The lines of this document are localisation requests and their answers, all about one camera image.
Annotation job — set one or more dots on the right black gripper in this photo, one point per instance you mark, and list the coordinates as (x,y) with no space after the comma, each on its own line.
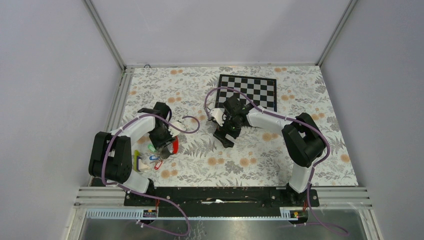
(221,132)

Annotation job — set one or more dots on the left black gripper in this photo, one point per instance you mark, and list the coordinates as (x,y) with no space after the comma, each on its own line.
(157,143)

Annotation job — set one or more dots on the green key tag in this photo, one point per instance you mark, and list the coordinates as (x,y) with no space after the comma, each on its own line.
(151,148)

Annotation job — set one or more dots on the blue key tag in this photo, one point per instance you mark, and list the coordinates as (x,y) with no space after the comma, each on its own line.
(153,158)

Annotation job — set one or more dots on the red key tag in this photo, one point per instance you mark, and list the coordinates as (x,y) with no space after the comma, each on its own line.
(158,165)

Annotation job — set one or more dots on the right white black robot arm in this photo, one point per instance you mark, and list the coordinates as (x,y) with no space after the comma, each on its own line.
(302,137)

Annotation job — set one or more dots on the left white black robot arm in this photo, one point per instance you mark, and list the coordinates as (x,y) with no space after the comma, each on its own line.
(111,155)

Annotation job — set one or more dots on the floral patterned mat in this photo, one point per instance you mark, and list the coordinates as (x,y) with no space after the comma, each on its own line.
(259,157)

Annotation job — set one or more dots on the green white small block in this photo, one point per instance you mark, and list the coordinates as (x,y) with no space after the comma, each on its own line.
(138,164)

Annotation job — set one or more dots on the black white checkerboard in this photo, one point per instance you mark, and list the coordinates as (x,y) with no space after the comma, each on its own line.
(262,91)

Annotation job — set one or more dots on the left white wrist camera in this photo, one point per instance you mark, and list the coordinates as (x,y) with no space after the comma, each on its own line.
(175,128)

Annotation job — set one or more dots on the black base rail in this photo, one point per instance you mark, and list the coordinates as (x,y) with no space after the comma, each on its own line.
(230,202)

